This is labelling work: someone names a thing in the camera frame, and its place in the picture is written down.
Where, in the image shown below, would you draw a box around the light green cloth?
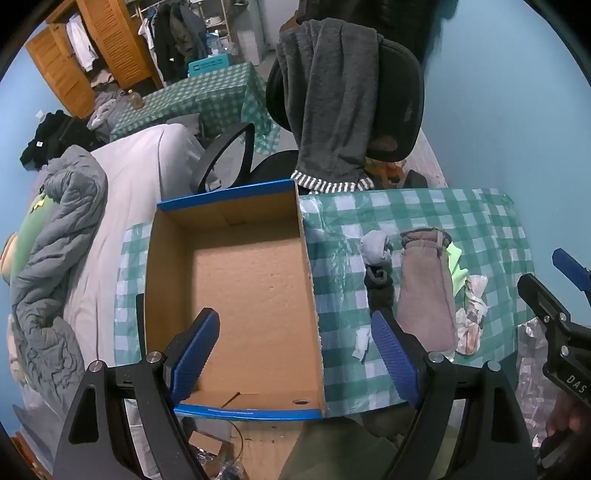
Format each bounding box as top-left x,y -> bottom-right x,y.
444,244 -> 469,298

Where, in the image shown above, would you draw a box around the black office chair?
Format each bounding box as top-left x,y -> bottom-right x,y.
190,34 -> 432,195

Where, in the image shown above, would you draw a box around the green pillow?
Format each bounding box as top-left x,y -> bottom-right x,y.
0,194 -> 56,282

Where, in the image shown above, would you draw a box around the white cloth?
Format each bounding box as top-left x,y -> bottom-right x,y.
455,274 -> 489,356

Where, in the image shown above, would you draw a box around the teal plastic basket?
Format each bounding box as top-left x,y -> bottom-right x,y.
188,54 -> 230,77

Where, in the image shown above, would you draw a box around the white hanging shirt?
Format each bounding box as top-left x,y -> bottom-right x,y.
66,14 -> 100,72

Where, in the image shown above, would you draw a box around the grey fleece garment striped cuffs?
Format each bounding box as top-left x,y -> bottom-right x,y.
278,17 -> 384,193

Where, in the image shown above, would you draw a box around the green checkered plastic tablecloth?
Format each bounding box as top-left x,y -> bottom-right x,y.
113,187 -> 536,418

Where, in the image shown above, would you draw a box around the grey cushion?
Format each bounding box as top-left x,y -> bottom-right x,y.
166,113 -> 201,137

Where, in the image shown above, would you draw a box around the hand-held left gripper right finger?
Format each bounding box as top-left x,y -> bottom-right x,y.
370,310 -> 539,480

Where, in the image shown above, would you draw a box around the brown cardboard piece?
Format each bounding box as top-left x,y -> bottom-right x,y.
189,431 -> 222,457

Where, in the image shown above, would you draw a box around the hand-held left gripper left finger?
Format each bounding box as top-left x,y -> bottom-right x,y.
53,308 -> 221,480

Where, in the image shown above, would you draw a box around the crinkled clear plastic bag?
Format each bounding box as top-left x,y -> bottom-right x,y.
515,320 -> 555,448

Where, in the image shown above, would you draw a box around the orange object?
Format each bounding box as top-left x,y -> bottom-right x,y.
369,159 -> 407,190

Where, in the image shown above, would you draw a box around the person's right hand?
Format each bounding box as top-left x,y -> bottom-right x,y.
547,394 -> 591,438

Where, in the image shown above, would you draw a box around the dark grey sock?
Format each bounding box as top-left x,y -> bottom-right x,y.
364,263 -> 395,319

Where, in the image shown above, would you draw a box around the cardboard box with blue rim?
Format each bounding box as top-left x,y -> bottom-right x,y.
144,179 -> 328,422

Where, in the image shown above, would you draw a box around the person's olive trousers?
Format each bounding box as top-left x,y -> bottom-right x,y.
277,406 -> 416,480

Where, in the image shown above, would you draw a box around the black clothes pile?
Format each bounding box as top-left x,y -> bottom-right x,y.
19,110 -> 100,169

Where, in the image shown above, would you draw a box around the wooden louvred wardrobe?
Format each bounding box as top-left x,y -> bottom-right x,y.
25,0 -> 164,120

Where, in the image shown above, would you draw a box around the small white tissue piece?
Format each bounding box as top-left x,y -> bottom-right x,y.
352,329 -> 374,361

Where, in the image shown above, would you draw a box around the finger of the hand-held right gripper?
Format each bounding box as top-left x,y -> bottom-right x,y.
517,273 -> 575,344
553,248 -> 591,301

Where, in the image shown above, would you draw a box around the bed with light grey sheet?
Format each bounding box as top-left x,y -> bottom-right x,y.
37,124 -> 206,416

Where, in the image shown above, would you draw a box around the hanging dark jackets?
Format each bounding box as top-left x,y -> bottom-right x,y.
150,0 -> 208,81

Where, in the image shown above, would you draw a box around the light grey sock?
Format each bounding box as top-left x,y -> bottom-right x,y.
360,231 -> 393,266

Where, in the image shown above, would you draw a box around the grey clothes pile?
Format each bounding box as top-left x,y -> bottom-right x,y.
87,90 -> 134,130

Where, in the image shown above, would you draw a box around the grey duvet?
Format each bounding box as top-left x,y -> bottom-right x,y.
8,145 -> 109,393

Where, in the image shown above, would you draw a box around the black puffer jacket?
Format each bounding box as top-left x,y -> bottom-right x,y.
295,0 -> 458,65

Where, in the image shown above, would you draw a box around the green checkered cloth on table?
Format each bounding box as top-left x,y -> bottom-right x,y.
108,61 -> 281,155

